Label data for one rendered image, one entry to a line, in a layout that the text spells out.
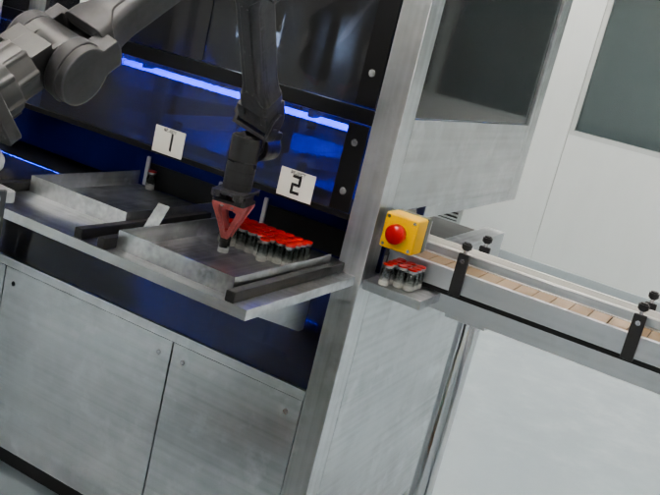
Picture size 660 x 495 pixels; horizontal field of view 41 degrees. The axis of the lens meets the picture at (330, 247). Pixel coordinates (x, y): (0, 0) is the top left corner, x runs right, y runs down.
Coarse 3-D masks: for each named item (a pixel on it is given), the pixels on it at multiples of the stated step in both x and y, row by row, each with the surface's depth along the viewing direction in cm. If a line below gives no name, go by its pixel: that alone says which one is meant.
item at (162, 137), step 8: (160, 128) 197; (168, 128) 196; (160, 136) 197; (168, 136) 196; (176, 136) 195; (184, 136) 194; (152, 144) 198; (160, 144) 197; (168, 144) 196; (176, 144) 195; (160, 152) 197; (168, 152) 196; (176, 152) 195
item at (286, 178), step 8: (288, 168) 182; (280, 176) 184; (288, 176) 183; (304, 176) 181; (312, 176) 180; (280, 184) 184; (288, 184) 183; (304, 184) 181; (312, 184) 180; (280, 192) 184; (288, 192) 183; (304, 192) 181; (312, 192) 180; (304, 200) 181
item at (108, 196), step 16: (32, 176) 181; (48, 176) 185; (64, 176) 189; (80, 176) 193; (96, 176) 198; (112, 176) 203; (128, 176) 208; (48, 192) 180; (64, 192) 178; (80, 192) 190; (96, 192) 193; (112, 192) 197; (128, 192) 200; (144, 192) 204; (160, 192) 208; (80, 208) 176; (96, 208) 174; (112, 208) 172; (128, 208) 187; (144, 208) 190; (176, 208) 184; (192, 208) 190; (208, 208) 195
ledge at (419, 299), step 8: (368, 280) 178; (376, 280) 179; (368, 288) 177; (376, 288) 176; (384, 288) 175; (392, 288) 176; (424, 288) 182; (384, 296) 175; (392, 296) 175; (400, 296) 174; (408, 296) 173; (416, 296) 175; (424, 296) 176; (432, 296) 178; (408, 304) 173; (416, 304) 172; (424, 304) 174
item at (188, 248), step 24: (120, 240) 158; (144, 240) 155; (168, 240) 171; (192, 240) 175; (216, 240) 179; (168, 264) 153; (192, 264) 151; (216, 264) 163; (240, 264) 166; (264, 264) 170; (288, 264) 162; (312, 264) 170; (216, 288) 149
